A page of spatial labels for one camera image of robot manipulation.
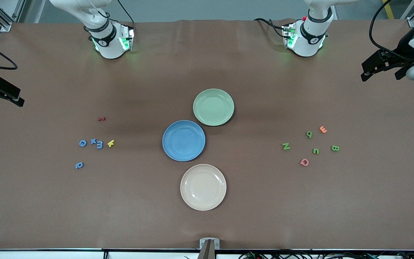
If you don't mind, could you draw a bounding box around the grey metal bracket with post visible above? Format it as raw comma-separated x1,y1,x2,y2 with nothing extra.
198,237,220,259

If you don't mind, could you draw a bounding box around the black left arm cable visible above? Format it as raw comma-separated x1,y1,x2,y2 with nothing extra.
369,0,414,60

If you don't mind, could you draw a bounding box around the blue plate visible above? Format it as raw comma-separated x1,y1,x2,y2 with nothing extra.
162,120,206,162

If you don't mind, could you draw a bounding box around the black cable bundle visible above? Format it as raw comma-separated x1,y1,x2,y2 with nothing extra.
238,246,414,259

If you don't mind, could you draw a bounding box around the brown table cover sheet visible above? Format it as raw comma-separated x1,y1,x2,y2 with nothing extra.
0,18,414,250

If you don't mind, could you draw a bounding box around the black base cable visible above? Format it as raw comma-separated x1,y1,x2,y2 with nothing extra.
116,0,135,25
254,17,286,38

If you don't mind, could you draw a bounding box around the black left base cable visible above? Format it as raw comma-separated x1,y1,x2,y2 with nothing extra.
254,17,286,38

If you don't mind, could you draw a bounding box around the black right base cable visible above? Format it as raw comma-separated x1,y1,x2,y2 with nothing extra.
116,0,135,25

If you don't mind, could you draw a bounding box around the beige plate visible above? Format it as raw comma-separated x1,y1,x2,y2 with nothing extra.
180,164,227,211

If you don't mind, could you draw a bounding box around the green plate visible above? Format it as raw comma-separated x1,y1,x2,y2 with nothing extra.
193,88,235,127

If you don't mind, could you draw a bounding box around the white table frame rail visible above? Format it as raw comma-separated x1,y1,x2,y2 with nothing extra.
0,248,414,259

